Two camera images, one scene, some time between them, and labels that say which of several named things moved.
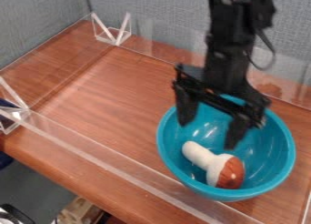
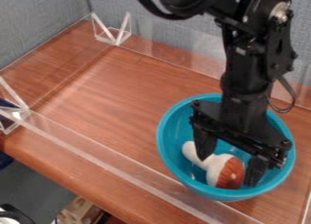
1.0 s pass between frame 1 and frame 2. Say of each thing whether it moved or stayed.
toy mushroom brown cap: stayed
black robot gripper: moved
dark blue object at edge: stayed
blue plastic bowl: stayed
